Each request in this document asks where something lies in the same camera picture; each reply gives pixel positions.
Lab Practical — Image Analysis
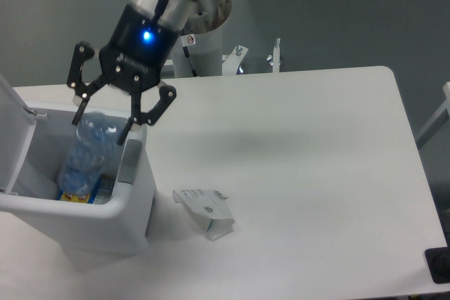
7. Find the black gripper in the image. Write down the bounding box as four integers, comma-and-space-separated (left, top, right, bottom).
67, 5, 179, 145

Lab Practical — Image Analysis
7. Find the clear plastic water bottle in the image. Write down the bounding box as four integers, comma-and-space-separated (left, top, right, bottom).
58, 112, 124, 197

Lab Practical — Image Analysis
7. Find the white paper carton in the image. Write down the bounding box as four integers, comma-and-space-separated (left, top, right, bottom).
172, 188, 235, 241

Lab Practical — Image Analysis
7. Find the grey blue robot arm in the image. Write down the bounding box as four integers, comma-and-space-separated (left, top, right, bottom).
67, 0, 198, 145

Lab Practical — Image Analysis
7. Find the white trash can lid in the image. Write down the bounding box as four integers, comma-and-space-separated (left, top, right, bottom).
1, 77, 47, 193

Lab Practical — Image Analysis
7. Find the white plastic trash can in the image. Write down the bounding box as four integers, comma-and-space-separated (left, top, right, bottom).
1, 101, 156, 254

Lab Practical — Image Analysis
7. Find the blue yellow snack wrapper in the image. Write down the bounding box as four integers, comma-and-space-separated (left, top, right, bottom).
58, 174, 115, 204

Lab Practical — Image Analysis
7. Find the black device at table edge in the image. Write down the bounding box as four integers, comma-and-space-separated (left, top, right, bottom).
425, 247, 449, 285

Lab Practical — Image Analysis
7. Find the black cable on pedestal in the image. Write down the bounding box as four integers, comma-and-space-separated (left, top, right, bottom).
181, 45, 198, 78

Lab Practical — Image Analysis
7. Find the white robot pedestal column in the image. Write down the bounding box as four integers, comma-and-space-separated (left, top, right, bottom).
171, 0, 232, 55

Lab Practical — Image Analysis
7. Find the white metal base frame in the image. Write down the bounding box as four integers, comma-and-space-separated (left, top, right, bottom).
161, 37, 284, 78

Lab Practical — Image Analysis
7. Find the white frame at right edge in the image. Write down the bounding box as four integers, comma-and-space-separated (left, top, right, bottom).
416, 82, 449, 149

